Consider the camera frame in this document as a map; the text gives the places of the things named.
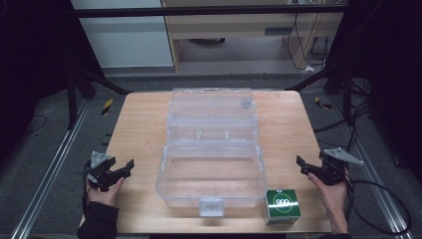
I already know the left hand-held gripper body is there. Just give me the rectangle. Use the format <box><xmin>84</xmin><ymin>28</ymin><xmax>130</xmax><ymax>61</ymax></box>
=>
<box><xmin>83</xmin><ymin>150</ymin><xmax>113</xmax><ymax>193</ymax></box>

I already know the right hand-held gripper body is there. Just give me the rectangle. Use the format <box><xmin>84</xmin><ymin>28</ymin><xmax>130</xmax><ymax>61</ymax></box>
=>
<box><xmin>317</xmin><ymin>146</ymin><xmax>365</xmax><ymax>186</ymax></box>

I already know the person's left hand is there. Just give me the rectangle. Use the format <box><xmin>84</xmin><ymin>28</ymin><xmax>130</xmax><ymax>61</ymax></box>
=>
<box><xmin>86</xmin><ymin>176</ymin><xmax>126</xmax><ymax>209</ymax></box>

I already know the person's right hand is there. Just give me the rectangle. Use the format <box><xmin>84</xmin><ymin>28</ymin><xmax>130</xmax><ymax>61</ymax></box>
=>
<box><xmin>307</xmin><ymin>168</ymin><xmax>350</xmax><ymax>215</ymax></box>

